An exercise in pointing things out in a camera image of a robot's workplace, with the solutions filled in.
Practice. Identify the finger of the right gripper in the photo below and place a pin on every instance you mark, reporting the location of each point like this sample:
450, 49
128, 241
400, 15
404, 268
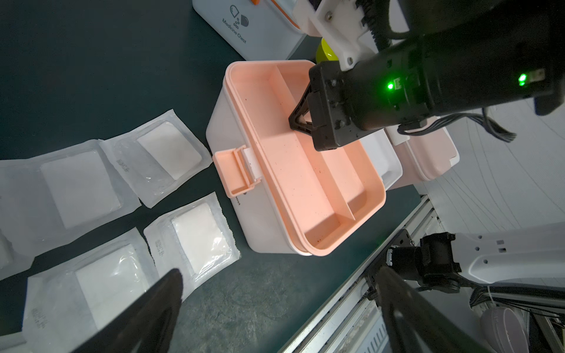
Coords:
303, 117

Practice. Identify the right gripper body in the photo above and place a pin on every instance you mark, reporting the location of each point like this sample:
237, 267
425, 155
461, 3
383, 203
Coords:
455, 58

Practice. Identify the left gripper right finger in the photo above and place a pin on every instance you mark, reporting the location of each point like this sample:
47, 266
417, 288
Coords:
411, 320

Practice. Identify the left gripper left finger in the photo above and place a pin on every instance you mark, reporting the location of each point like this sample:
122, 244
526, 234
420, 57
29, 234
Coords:
147, 325

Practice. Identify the white box peach handle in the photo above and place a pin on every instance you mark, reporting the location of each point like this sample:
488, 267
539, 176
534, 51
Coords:
288, 197

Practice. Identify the blue box orange handle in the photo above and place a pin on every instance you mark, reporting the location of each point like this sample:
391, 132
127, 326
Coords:
257, 30

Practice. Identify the pink first aid box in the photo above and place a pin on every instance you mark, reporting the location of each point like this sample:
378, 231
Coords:
423, 158

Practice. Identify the green bowl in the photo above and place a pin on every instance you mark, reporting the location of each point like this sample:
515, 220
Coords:
325, 53

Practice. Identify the green table mat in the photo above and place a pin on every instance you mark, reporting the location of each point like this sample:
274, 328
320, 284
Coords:
72, 71

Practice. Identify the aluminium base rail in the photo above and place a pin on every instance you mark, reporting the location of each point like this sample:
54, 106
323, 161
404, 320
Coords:
350, 321

